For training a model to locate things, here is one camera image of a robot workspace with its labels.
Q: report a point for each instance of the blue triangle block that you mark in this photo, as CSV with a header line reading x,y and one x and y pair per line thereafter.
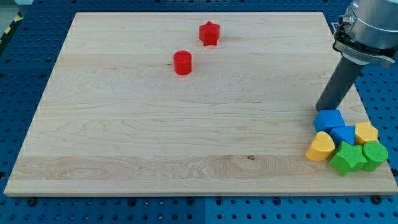
x,y
345,133

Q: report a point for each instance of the green star block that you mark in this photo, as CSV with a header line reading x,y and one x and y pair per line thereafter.
x,y
348,158

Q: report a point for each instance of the yellow heart block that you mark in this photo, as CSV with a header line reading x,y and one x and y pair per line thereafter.
x,y
321,147

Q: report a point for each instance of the light wooden board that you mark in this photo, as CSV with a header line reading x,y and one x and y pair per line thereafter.
x,y
115,120

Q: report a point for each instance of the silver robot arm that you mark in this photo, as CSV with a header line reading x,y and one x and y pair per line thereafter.
x,y
367,32

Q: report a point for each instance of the green cylinder block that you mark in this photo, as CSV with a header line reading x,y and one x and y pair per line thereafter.
x,y
375,154

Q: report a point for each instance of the yellow hexagon block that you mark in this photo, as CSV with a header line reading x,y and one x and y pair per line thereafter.
x,y
365,132

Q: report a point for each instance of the red cylinder block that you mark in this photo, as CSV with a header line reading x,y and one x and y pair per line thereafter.
x,y
182,62

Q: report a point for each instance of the blue cube block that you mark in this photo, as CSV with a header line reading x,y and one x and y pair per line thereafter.
x,y
326,120

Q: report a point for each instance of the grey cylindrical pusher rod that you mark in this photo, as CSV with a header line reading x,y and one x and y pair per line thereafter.
x,y
340,82

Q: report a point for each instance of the red star block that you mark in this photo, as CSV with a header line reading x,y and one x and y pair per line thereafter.
x,y
209,33

